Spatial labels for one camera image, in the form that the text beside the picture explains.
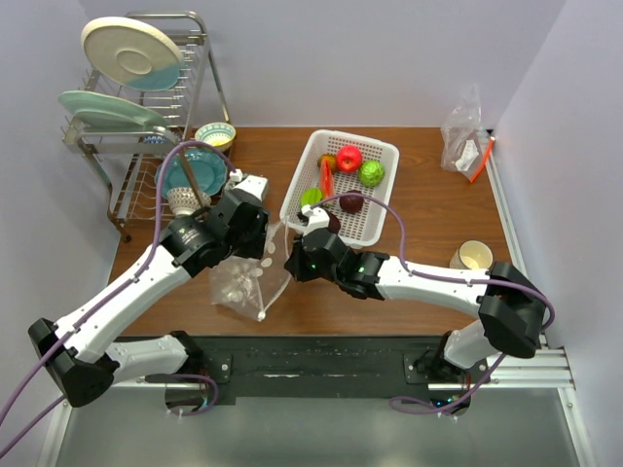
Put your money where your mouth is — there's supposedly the clear polka dot zip bag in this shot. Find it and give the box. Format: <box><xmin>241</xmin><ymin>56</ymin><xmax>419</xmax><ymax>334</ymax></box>
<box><xmin>208</xmin><ymin>220</ymin><xmax>291</xmax><ymax>322</ymax></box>

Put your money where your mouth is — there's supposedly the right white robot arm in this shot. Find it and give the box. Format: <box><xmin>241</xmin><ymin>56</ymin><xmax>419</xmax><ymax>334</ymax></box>
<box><xmin>284</xmin><ymin>229</ymin><xmax>546</xmax><ymax>382</ymax></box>

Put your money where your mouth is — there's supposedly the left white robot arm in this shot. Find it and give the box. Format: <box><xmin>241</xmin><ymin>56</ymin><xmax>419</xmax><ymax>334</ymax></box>
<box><xmin>28</xmin><ymin>177</ymin><xmax>269</xmax><ymax>408</ymax></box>

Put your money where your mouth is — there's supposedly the clear bag with orange zipper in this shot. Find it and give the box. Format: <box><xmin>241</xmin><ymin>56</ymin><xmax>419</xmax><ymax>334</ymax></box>
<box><xmin>441</xmin><ymin>85</ymin><xmax>495</xmax><ymax>183</ymax></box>

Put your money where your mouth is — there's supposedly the dark purple plum near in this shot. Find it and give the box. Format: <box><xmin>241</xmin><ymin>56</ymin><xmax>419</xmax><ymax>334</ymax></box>
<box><xmin>327</xmin><ymin>212</ymin><xmax>341</xmax><ymax>234</ymax></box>

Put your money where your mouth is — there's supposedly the dark purple plum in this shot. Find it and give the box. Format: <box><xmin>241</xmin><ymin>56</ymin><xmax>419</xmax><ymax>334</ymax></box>
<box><xmin>339</xmin><ymin>190</ymin><xmax>364</xmax><ymax>214</ymax></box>
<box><xmin>327</xmin><ymin>212</ymin><xmax>341</xmax><ymax>234</ymax></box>

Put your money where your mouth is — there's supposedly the green leafy toy fruit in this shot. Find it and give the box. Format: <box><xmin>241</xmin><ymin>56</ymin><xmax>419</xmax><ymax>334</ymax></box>
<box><xmin>300</xmin><ymin>187</ymin><xmax>323</xmax><ymax>207</ymax></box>

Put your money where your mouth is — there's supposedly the dark purple plum far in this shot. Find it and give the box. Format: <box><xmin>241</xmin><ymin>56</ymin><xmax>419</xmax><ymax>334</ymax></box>
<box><xmin>339</xmin><ymin>190</ymin><xmax>364</xmax><ymax>214</ymax></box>

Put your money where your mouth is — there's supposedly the brown patterned small bowl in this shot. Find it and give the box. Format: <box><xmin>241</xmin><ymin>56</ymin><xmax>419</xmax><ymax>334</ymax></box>
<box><xmin>166</xmin><ymin>187</ymin><xmax>211</xmax><ymax>217</ymax></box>

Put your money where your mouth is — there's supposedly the teal scalloped plate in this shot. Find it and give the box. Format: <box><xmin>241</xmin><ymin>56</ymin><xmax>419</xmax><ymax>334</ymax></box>
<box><xmin>161</xmin><ymin>148</ymin><xmax>228</xmax><ymax>198</ymax></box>

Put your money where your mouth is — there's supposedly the watermelon slice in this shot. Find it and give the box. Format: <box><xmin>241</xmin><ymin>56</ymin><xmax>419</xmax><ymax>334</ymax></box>
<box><xmin>318</xmin><ymin>163</ymin><xmax>335</xmax><ymax>199</ymax></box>

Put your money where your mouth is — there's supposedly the white perforated plastic basket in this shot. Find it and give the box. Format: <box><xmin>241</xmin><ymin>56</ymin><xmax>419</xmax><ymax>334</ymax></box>
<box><xmin>279</xmin><ymin>129</ymin><xmax>400</xmax><ymax>248</ymax></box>

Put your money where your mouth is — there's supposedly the teal yellow patterned bowl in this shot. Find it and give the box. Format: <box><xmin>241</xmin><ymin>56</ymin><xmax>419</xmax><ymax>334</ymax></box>
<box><xmin>194</xmin><ymin>122</ymin><xmax>237</xmax><ymax>152</ymax></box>

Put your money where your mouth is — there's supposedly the brown orange fruit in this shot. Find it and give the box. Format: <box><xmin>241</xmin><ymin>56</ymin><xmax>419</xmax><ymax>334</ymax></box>
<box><xmin>317</xmin><ymin>154</ymin><xmax>338</xmax><ymax>173</ymax></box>

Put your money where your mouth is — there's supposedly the green custard apple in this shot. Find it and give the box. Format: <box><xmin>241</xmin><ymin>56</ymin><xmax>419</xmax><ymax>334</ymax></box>
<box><xmin>358</xmin><ymin>161</ymin><xmax>385</xmax><ymax>187</ymax></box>

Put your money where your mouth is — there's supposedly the red apple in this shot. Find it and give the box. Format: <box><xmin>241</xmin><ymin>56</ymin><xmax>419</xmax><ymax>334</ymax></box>
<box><xmin>336</xmin><ymin>145</ymin><xmax>363</xmax><ymax>172</ymax></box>

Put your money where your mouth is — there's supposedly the blue patterned small dish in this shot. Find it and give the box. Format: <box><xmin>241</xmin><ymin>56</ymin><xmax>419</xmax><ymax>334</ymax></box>
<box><xmin>143</xmin><ymin>135</ymin><xmax>181</xmax><ymax>145</ymax></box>

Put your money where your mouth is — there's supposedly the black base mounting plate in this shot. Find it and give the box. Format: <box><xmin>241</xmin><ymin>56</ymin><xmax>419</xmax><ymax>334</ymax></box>
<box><xmin>195</xmin><ymin>336</ymin><xmax>488</xmax><ymax>405</ymax></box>

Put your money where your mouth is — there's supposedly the metal dish rack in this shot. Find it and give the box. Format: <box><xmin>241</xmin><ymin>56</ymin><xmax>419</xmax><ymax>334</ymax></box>
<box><xmin>58</xmin><ymin>11</ymin><xmax>231</xmax><ymax>241</ymax></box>

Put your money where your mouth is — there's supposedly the cream ceramic mug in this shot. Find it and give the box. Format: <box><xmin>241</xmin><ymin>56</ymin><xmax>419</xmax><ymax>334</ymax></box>
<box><xmin>449</xmin><ymin>239</ymin><xmax>494</xmax><ymax>269</ymax></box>

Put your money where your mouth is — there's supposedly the mint green plate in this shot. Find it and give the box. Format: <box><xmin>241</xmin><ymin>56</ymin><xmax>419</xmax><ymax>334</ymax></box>
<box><xmin>57</xmin><ymin>90</ymin><xmax>167</xmax><ymax>127</ymax></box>

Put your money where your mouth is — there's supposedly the cream and teal large plate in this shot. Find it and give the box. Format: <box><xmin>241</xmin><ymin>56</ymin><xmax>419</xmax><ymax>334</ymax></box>
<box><xmin>81</xmin><ymin>17</ymin><xmax>184</xmax><ymax>91</ymax></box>

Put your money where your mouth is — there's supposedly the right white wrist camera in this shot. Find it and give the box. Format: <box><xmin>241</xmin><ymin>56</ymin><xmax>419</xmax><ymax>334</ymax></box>
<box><xmin>301</xmin><ymin>204</ymin><xmax>330</xmax><ymax>235</ymax></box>

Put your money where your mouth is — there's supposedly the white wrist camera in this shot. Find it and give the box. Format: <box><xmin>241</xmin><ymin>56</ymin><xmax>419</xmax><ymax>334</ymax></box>
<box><xmin>301</xmin><ymin>204</ymin><xmax>330</xmax><ymax>235</ymax></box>
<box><xmin>225</xmin><ymin>169</ymin><xmax>269</xmax><ymax>201</ymax></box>

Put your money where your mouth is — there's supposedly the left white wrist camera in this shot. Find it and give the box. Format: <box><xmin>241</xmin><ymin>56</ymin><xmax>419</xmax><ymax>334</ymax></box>
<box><xmin>225</xmin><ymin>169</ymin><xmax>269</xmax><ymax>201</ymax></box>

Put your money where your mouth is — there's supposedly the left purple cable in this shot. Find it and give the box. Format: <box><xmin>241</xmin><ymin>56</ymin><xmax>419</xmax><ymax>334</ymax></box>
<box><xmin>0</xmin><ymin>139</ymin><xmax>244</xmax><ymax>439</ymax></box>

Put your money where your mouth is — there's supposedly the purple cable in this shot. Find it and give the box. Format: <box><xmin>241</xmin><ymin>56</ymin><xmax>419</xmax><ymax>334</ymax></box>
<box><xmin>301</xmin><ymin>191</ymin><xmax>556</xmax><ymax>417</ymax></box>
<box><xmin>0</xmin><ymin>139</ymin><xmax>244</xmax><ymax>439</ymax></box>

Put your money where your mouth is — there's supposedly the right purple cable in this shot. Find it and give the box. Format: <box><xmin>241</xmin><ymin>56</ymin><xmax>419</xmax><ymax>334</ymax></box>
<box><xmin>301</xmin><ymin>191</ymin><xmax>556</xmax><ymax>417</ymax></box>

